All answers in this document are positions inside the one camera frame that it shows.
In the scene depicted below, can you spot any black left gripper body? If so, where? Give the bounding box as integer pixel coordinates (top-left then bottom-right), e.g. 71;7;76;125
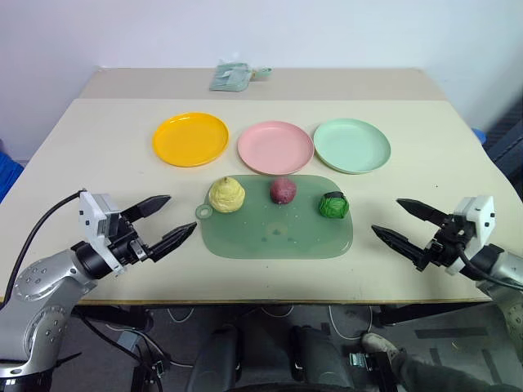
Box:
105;212;156;267

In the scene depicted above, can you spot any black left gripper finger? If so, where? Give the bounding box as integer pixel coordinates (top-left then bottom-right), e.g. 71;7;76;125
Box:
146;221;199;262
121;194;172;224

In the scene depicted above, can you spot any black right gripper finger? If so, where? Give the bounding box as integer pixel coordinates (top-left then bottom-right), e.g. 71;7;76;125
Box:
370;225;431;271
396;198;449;224

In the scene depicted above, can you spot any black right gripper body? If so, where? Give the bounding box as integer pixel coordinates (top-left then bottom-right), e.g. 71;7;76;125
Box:
424;213;477;269

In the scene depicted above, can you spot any yellow pear-shaped toy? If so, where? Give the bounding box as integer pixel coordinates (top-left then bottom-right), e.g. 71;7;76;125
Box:
208;176;246;214

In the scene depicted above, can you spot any green cabbage toy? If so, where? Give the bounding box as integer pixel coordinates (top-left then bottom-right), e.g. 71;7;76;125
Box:
318;191;351;221

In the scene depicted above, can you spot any yellow plate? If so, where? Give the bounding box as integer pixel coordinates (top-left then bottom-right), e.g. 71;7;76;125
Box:
152;112;230;168

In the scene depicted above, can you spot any mint green plate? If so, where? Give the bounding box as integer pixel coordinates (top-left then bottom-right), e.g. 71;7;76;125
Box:
313;118;392;176

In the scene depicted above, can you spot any purple-red round toy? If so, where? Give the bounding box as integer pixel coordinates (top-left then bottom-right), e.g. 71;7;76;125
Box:
270;176;298;205

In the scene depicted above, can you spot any pink plate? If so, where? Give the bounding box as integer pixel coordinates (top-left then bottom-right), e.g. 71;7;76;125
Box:
237;120;315;174

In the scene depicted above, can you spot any person's shoe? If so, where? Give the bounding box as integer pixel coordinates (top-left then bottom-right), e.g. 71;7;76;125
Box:
362;332;404;360

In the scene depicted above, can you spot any green cutting board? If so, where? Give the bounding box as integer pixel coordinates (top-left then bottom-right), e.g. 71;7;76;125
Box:
194;173;355;259

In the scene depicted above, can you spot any dark rounded left leg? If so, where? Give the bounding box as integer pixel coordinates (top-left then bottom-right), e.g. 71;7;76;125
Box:
186;326;240;392

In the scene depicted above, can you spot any dark rounded leg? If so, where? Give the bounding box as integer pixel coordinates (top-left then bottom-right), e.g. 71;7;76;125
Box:
186;326;240;392
289;325;355;392

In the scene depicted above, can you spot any blue object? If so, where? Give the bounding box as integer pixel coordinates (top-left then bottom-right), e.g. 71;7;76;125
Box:
0;150;25;202

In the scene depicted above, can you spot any dark rounded right leg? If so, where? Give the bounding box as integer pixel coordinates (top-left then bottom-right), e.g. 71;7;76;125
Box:
289;325;355;392

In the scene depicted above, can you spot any green packaged item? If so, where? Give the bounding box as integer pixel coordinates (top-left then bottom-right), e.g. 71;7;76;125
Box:
209;62;251;92

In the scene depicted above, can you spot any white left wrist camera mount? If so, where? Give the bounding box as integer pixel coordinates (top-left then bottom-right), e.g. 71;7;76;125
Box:
78;190;126;275

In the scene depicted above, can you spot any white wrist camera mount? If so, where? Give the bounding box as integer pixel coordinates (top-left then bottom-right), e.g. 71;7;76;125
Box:
445;195;496;276
78;190;126;275

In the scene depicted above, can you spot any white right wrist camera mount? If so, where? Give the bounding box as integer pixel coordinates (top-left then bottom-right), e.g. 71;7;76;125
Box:
445;195;496;276

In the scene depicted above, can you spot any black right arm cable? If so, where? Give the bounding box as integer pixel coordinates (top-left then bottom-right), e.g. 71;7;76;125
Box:
448;233;523;292

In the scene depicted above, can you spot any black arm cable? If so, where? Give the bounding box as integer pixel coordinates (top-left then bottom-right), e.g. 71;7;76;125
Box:
2;188;89;305
448;233;523;292

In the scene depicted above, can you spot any black table frame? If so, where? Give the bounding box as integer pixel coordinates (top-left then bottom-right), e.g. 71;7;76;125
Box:
378;301;495;327

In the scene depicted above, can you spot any white floor cable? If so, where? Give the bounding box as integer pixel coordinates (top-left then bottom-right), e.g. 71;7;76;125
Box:
326;305;375;341

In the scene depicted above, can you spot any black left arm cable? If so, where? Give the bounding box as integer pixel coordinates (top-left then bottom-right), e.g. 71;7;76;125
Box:
2;188;89;305

